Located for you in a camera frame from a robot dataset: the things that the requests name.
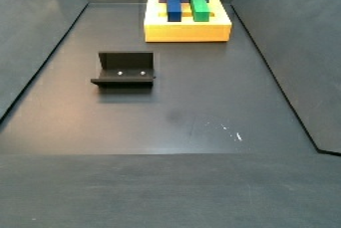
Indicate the yellow base board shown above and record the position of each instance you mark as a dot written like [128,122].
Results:
[159,30]

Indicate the black U-shaped holder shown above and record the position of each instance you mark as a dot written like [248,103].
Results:
[125,68]

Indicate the green rectangular bar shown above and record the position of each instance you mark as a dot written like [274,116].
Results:
[199,10]

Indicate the blue rectangular bar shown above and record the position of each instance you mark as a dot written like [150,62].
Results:
[174,10]

